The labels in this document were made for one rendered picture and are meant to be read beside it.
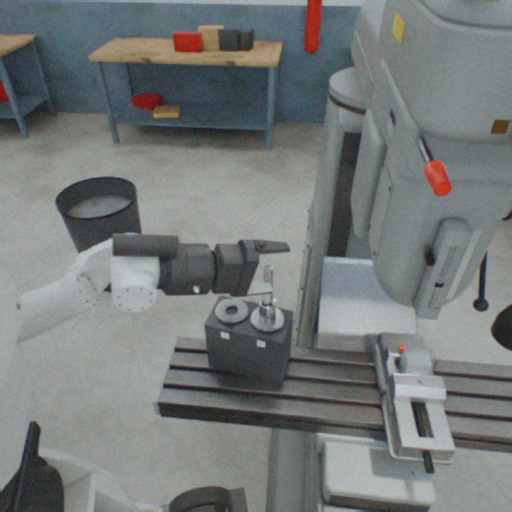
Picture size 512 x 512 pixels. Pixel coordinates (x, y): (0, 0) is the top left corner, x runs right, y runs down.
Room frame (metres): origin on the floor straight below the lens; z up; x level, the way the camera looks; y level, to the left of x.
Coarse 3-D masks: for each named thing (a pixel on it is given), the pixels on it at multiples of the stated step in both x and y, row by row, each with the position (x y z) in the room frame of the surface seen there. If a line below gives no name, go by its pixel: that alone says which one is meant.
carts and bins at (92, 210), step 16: (112, 176) 2.41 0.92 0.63; (64, 192) 2.23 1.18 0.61; (80, 192) 2.32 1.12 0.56; (96, 192) 2.37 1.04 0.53; (112, 192) 2.39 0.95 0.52; (128, 192) 2.35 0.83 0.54; (64, 208) 2.17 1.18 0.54; (80, 208) 2.22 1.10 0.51; (96, 208) 2.22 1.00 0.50; (112, 208) 2.22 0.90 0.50; (128, 208) 2.07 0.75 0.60; (80, 224) 1.95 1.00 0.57; (96, 224) 1.95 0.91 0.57; (112, 224) 1.98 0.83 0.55; (128, 224) 2.05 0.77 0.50; (80, 240) 1.97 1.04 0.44; (96, 240) 1.95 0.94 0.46
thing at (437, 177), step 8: (424, 136) 0.56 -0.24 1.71; (416, 144) 0.55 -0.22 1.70; (424, 144) 0.53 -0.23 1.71; (424, 152) 0.51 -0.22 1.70; (424, 160) 0.50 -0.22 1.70; (432, 160) 0.49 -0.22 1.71; (424, 168) 0.47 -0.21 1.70; (432, 168) 0.46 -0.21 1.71; (440, 168) 0.46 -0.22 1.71; (432, 176) 0.44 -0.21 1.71; (440, 176) 0.44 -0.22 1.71; (432, 184) 0.43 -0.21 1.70; (440, 184) 0.43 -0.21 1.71; (448, 184) 0.42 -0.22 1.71; (440, 192) 0.42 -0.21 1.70; (448, 192) 0.42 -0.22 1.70
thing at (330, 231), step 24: (336, 96) 1.20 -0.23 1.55; (360, 96) 1.15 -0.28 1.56; (336, 120) 1.16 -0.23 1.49; (360, 120) 1.07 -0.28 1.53; (336, 144) 1.07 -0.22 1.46; (336, 168) 1.06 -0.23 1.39; (336, 192) 1.05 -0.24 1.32; (312, 216) 1.30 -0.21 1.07; (336, 216) 1.05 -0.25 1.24; (312, 240) 1.15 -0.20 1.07; (336, 240) 1.05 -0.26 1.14; (360, 240) 1.05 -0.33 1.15; (312, 264) 1.10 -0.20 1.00; (312, 288) 1.08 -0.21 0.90; (312, 312) 1.07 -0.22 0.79; (312, 336) 1.06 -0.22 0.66
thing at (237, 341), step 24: (216, 312) 0.77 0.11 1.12; (240, 312) 0.77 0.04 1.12; (288, 312) 0.78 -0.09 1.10; (216, 336) 0.73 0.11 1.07; (240, 336) 0.71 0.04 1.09; (264, 336) 0.70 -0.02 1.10; (288, 336) 0.73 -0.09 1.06; (216, 360) 0.73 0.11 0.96; (240, 360) 0.71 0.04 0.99; (264, 360) 0.69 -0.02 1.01
